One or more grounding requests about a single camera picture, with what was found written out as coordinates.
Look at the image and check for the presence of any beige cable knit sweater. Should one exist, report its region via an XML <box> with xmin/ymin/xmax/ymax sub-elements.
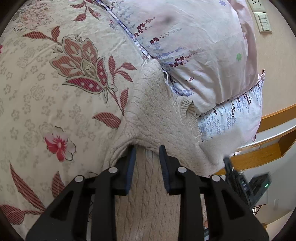
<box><xmin>103</xmin><ymin>59</ymin><xmax>239</xmax><ymax>241</ymax></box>

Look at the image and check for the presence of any mauve lower pillow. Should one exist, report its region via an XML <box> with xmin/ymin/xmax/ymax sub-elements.
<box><xmin>197</xmin><ymin>69</ymin><xmax>265</xmax><ymax>143</ymax></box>

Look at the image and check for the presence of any floral cream bedspread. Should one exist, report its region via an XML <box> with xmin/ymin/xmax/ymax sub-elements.
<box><xmin>1</xmin><ymin>1</ymin><xmax>145</xmax><ymax>238</ymax></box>

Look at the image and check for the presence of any pink tree print pillow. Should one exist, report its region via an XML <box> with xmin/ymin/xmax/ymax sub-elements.
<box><xmin>100</xmin><ymin>1</ymin><xmax>258</xmax><ymax>114</ymax></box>

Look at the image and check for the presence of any yellow wooden bed frame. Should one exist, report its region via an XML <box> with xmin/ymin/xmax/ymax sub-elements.
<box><xmin>230</xmin><ymin>104</ymin><xmax>295</xmax><ymax>171</ymax></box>

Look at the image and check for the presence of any white wall switch panel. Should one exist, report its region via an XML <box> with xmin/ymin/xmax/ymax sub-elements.
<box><xmin>254</xmin><ymin>12</ymin><xmax>272</xmax><ymax>33</ymax></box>

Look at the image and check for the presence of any white wall socket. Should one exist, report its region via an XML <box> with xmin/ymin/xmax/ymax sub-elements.
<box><xmin>247</xmin><ymin>0</ymin><xmax>266</xmax><ymax>13</ymax></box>

